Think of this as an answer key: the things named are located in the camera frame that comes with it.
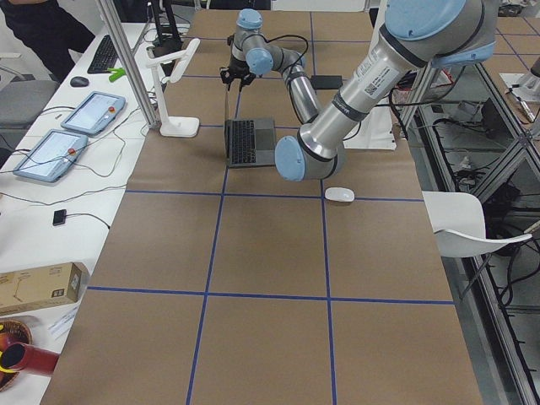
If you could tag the blue teach pendant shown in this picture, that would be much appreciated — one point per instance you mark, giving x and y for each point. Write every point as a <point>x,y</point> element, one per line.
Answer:
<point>95,113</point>
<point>52,156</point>

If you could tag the far blue teach pendant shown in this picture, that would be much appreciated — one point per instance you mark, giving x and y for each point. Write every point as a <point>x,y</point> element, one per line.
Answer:
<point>95,113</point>

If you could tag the black computer mouse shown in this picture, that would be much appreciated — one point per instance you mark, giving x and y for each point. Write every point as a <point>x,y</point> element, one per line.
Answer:
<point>79,82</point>

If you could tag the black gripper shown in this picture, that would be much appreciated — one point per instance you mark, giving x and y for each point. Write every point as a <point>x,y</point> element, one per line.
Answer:
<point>237,67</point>

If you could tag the green object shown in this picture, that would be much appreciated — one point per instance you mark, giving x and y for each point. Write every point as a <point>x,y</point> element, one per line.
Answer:
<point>115,73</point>

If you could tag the white wireless mouse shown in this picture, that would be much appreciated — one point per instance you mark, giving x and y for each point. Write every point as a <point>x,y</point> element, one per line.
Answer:
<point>339,194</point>

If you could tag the person in dark clothes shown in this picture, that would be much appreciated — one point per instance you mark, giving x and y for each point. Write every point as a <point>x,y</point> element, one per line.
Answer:
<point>49,31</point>

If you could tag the small black device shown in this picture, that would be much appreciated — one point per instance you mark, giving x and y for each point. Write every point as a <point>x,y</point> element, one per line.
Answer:
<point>59,217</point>

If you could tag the near blue teach pendant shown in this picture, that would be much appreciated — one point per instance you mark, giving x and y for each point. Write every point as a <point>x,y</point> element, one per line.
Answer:
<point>52,156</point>

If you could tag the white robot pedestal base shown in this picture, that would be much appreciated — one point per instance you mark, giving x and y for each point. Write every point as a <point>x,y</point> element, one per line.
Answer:
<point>375,132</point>

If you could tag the red cylinder object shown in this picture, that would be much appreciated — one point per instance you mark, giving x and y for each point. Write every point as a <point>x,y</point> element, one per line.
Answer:
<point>23,357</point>

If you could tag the black mouse pad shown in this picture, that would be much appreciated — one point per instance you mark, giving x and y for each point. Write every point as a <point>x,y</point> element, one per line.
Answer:
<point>326,82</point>

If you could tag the white chair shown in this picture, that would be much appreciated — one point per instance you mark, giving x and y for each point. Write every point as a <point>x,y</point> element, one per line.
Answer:
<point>459,227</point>

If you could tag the cardboard box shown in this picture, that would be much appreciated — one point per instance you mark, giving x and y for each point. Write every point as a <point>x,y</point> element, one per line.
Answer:
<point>41,287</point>

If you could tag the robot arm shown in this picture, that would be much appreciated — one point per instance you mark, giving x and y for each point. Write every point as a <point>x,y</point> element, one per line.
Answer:
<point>413,34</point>

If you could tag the grey laptop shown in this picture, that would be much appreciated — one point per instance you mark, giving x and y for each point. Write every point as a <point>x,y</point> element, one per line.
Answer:
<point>248,142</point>

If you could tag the aluminium frame post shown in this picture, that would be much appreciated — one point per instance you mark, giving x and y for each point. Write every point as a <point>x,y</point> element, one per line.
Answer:
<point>113,13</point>

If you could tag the black keyboard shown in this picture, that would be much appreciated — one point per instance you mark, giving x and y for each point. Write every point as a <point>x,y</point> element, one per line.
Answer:
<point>105,57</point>

